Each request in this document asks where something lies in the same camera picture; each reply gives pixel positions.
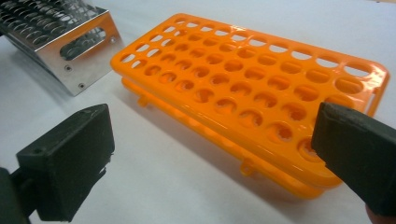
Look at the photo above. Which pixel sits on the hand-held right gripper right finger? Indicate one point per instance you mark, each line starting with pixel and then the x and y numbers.
pixel 358 155

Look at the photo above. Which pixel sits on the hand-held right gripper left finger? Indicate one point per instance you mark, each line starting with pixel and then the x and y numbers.
pixel 68 161

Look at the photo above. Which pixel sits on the metal test tube rack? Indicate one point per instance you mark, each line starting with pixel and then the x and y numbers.
pixel 90 62

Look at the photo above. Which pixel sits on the orange plastic test tube rack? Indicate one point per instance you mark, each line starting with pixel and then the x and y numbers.
pixel 236 81

